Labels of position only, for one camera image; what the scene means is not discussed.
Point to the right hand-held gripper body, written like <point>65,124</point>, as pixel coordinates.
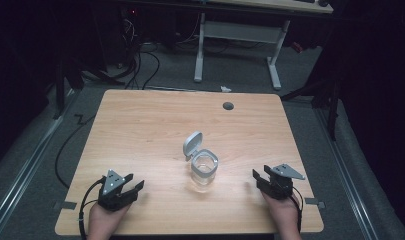
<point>281,181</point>

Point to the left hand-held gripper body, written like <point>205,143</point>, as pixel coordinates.
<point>111,188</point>

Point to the clear jar with grey lid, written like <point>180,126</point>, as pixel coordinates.
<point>203,166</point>

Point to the person's left hand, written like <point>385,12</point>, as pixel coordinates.
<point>105,221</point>

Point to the grey tape strip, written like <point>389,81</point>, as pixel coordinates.
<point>66,205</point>
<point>315,202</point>

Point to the round black table grommet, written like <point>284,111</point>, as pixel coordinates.
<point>228,106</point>

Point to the white paper scrap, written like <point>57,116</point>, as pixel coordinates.
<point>225,89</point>

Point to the black metal stand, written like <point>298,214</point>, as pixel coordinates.
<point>61,90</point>
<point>330,100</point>

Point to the metal floor rail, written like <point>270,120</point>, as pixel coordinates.
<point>346,173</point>
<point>26,173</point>

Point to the white metal frame desk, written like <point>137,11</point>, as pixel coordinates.
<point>240,31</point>

